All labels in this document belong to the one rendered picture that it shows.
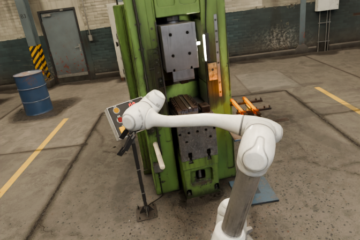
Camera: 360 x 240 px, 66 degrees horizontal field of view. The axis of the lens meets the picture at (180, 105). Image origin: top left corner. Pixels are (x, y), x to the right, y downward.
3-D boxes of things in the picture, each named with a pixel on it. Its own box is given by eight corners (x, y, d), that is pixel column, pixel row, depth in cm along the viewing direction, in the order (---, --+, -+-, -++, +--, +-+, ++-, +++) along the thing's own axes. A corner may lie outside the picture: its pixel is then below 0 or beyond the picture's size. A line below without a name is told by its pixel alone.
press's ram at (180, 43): (208, 65, 251) (204, 20, 237) (166, 73, 244) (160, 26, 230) (195, 58, 289) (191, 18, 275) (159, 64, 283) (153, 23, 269)
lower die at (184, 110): (198, 114, 264) (197, 105, 261) (178, 118, 261) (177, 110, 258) (187, 100, 303) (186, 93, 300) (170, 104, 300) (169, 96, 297)
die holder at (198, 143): (218, 154, 277) (215, 113, 261) (181, 162, 270) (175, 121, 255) (201, 131, 328) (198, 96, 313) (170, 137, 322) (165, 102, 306)
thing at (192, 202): (231, 202, 277) (231, 201, 277) (175, 217, 267) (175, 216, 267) (218, 180, 313) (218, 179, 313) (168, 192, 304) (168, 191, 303)
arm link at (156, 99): (141, 104, 151) (129, 112, 139) (156, 83, 144) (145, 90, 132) (156, 117, 150) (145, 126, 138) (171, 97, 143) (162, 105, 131)
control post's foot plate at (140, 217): (158, 217, 270) (157, 209, 267) (136, 223, 266) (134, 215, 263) (156, 202, 290) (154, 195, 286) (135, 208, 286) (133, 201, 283)
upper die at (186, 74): (194, 78, 252) (193, 68, 248) (173, 82, 248) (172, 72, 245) (184, 69, 290) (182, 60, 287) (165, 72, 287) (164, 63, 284)
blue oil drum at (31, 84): (47, 114, 597) (35, 74, 566) (20, 117, 597) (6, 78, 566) (57, 104, 652) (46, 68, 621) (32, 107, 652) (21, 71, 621)
